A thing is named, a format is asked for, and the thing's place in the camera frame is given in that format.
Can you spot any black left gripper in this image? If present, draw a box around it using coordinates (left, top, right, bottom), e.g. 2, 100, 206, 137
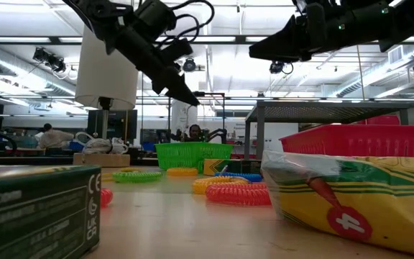
113, 24, 201, 107

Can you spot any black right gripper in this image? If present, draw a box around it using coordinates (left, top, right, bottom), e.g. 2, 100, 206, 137
249, 1, 362, 63

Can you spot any green plastic basket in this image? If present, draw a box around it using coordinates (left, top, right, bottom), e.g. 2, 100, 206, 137
155, 142, 234, 171

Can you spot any yellow coil wristband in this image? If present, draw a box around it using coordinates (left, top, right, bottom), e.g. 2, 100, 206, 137
191, 175, 250, 196
166, 167, 199, 178

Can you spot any green coil wristband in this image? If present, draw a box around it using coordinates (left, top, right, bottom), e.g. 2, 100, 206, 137
111, 171, 163, 183

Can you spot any Crayola crayon box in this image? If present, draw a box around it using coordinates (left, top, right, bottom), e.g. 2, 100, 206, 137
0, 165, 102, 259
202, 158, 262, 176

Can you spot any blue coil wristband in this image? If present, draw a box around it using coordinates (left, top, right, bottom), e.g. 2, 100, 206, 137
213, 171, 264, 183

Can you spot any red plastic basket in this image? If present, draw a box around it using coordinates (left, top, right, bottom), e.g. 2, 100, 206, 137
280, 124, 414, 159

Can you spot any red coil wristband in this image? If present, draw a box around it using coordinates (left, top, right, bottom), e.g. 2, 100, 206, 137
101, 188, 114, 209
205, 182, 272, 207

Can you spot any plastic-wrapped crayon packet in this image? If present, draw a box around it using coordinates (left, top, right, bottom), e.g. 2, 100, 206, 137
260, 150, 414, 258

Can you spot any white pillar sign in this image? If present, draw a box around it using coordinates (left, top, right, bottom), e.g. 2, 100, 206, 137
170, 99, 199, 136

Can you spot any person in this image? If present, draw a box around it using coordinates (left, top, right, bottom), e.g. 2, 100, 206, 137
188, 124, 205, 143
36, 123, 75, 149

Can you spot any white shade table lamp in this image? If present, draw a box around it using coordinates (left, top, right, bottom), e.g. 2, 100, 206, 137
73, 27, 139, 168

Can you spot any grey perforated metal shelf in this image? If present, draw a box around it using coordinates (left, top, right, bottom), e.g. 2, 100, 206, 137
243, 100, 414, 161

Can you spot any red storage bin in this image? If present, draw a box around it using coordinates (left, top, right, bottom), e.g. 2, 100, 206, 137
357, 114, 401, 126

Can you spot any black ceiling camera with cable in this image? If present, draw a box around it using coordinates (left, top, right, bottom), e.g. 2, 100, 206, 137
269, 60, 295, 76

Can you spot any round black ceiling camera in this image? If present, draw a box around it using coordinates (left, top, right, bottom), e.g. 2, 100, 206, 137
182, 57, 198, 73

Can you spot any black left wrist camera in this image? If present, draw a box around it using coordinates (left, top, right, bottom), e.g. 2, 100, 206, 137
158, 37, 195, 63

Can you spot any black stand frame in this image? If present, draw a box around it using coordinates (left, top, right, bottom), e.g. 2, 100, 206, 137
167, 91, 226, 145

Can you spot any black left camera cable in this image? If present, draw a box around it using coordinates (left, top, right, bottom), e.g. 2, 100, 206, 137
155, 0, 216, 50

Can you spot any white lamp cord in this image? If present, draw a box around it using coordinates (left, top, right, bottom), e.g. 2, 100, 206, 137
75, 131, 129, 155

